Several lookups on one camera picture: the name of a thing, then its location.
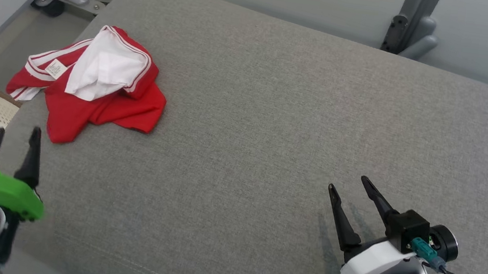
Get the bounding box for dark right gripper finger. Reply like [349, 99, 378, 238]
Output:
[320, 183, 368, 255]
[355, 175, 403, 227]

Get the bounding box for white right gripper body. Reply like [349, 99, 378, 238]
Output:
[339, 233, 428, 274]

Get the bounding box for grey rounded frame tube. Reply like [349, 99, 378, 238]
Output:
[398, 32, 440, 63]
[417, 15, 439, 40]

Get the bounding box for grey metal partition post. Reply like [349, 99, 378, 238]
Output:
[394, 0, 443, 59]

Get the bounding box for dark metal post bracket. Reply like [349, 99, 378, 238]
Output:
[380, 13, 411, 55]

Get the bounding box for black caster wheel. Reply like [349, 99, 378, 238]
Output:
[30, 0, 67, 19]

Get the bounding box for red Bulls jersey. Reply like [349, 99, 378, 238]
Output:
[1, 14, 176, 156]

